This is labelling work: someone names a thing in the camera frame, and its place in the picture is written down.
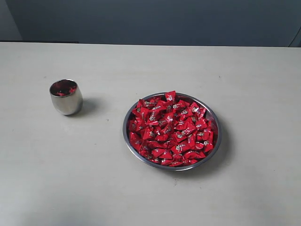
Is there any stainless steel plate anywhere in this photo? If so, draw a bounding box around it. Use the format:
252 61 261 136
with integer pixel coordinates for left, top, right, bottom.
122 92 222 171

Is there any stainless steel cup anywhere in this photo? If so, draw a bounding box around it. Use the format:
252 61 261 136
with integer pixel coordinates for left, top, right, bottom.
49 79 83 115

